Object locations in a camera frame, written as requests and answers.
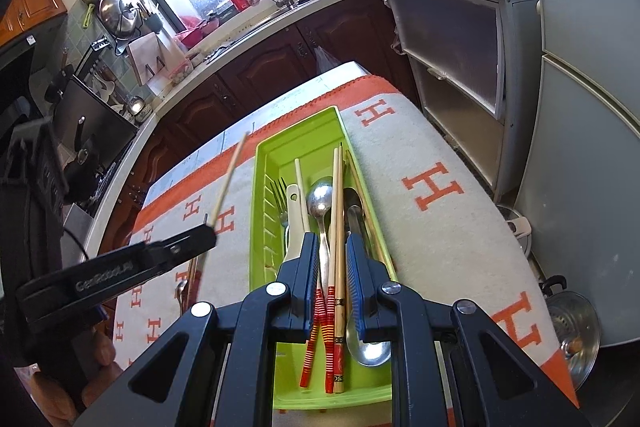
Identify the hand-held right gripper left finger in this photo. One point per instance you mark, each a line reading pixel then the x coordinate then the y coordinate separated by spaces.
pixel 312 277

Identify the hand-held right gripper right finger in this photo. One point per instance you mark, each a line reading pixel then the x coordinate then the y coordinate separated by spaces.
pixel 356 282

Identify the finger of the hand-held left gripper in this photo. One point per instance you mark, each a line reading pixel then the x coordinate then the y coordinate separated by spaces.
pixel 190 243

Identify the white ceramic spoon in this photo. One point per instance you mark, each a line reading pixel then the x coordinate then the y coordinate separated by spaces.
pixel 294 252

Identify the white chopstick red striped end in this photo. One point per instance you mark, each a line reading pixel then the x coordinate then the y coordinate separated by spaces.
pixel 309 352
pixel 230 179
pixel 301 187
pixel 191 277

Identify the large metal serving spoon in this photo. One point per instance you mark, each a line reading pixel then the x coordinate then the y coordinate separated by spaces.
pixel 370 349

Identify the metal fork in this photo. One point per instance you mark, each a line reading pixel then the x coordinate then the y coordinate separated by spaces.
pixel 282 212

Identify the bamboo chopstick dark decorated end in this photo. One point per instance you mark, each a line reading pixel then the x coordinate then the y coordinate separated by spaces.
pixel 340 357

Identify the green plastic utensil tray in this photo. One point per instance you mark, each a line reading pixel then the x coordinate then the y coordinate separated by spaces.
pixel 300 132

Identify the person's left hand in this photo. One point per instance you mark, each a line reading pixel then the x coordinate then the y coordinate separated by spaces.
pixel 102 357

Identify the black wok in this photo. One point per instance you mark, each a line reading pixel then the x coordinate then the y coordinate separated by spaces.
pixel 85 177

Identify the orange grey printed blanket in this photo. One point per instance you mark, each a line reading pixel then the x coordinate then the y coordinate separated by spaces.
pixel 450 232

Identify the steel stove shield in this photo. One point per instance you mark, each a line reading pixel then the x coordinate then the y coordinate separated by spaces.
pixel 100 127

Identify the white floor appliance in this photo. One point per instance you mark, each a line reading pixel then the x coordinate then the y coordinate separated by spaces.
pixel 517 229

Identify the dark wooden kitchen cabinets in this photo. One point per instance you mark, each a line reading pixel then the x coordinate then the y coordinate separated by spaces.
pixel 260 72

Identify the pale cutting board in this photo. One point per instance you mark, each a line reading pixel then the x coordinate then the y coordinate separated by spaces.
pixel 150 52

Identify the pink basin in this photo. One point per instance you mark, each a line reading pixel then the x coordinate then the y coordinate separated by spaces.
pixel 189 38

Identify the plastic bag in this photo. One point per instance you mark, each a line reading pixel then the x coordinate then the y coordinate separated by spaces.
pixel 322 57

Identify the frosted door cabinet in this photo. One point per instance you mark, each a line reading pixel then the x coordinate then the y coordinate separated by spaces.
pixel 460 82

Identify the hanging steel pots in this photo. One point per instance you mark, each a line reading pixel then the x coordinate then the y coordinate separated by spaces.
pixel 117 12

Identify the grey fridge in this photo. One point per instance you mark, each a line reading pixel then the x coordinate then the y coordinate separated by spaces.
pixel 590 107

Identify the light wooden wall cabinet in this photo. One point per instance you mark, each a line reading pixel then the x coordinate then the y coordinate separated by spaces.
pixel 30 2

